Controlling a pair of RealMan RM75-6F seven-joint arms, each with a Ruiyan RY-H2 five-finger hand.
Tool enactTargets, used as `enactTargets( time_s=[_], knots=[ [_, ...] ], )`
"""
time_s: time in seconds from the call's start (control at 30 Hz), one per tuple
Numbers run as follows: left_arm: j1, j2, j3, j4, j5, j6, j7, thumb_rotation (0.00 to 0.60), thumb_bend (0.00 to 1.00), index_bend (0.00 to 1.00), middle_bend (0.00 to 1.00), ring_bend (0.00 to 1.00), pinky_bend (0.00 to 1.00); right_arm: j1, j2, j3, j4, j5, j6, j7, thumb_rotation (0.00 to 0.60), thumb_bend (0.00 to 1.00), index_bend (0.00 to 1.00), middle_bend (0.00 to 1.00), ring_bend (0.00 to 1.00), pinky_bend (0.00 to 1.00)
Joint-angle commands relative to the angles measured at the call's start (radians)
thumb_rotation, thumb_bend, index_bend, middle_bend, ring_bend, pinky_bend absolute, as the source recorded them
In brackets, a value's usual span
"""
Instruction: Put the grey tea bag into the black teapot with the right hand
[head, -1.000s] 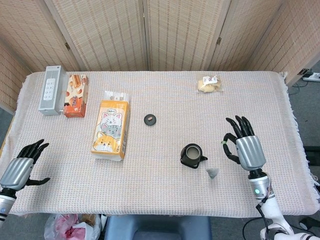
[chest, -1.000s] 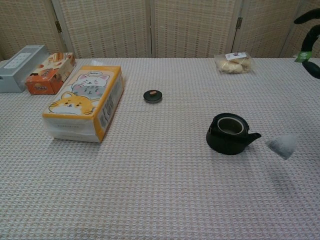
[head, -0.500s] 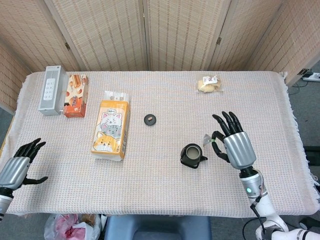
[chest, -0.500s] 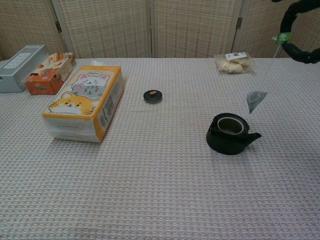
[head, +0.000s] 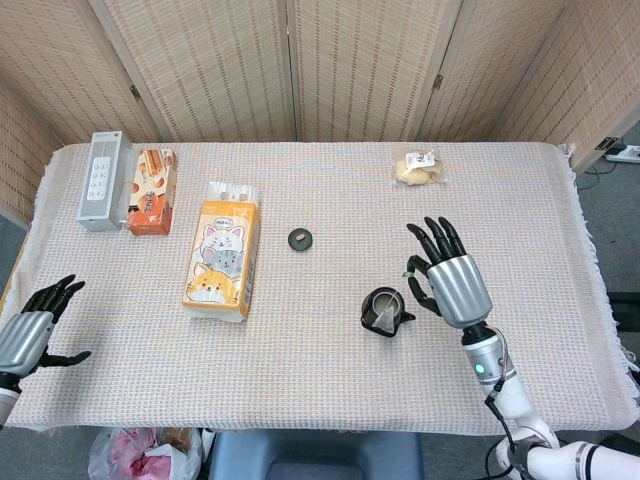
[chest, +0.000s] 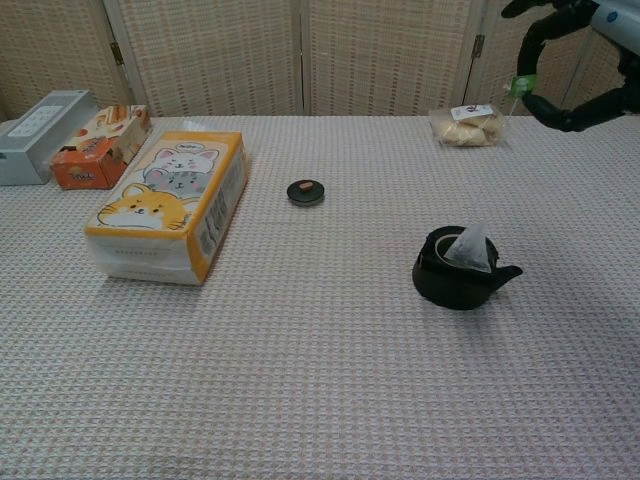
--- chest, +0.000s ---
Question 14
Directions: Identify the black teapot lid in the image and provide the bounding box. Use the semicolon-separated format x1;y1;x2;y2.
286;178;326;208

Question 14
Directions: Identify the grey power strip box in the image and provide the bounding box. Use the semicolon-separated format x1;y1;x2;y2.
0;89;99;187

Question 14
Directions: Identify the cat print tissue pack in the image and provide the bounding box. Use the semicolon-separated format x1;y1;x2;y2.
83;130;250;287

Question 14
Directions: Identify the clear bag of cookies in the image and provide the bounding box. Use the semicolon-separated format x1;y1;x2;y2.
429;103;507;149

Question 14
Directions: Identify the orange snack box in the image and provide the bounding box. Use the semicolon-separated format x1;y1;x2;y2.
50;103;153;191

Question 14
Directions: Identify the woven folding screen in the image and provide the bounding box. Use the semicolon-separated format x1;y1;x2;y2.
0;0;640;122

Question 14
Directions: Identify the woven pink white tablecloth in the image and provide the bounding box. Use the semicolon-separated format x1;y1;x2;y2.
0;115;640;480

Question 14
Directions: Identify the black teapot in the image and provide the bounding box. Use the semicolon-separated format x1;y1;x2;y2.
411;225;524;311

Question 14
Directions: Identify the pyramid tea bag with string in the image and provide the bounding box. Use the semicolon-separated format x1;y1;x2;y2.
443;73;537;274

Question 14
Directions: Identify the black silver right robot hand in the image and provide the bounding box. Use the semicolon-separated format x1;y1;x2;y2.
501;0;640;134

